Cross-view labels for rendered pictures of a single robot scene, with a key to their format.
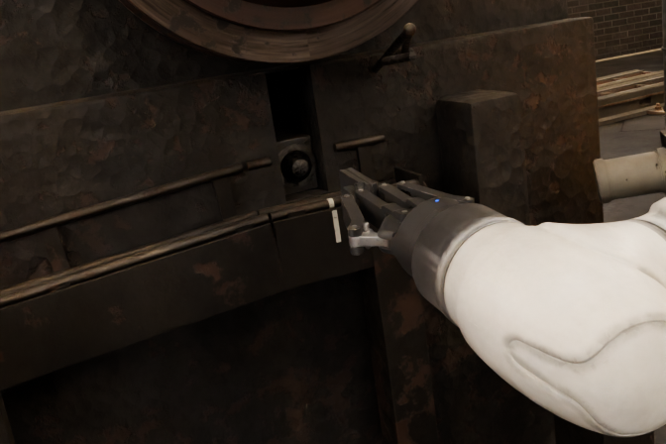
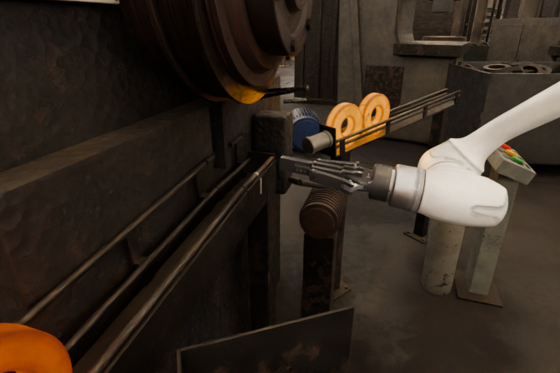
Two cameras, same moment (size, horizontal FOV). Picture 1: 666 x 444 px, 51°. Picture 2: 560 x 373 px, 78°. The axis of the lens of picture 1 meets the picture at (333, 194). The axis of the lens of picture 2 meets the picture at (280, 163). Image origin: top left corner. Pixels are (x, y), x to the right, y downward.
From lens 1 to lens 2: 0.67 m
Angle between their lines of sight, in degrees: 52
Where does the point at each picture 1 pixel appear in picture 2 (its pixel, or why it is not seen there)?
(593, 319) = (500, 193)
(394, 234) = (367, 182)
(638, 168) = (323, 139)
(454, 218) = (408, 171)
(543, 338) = (489, 203)
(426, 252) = (406, 186)
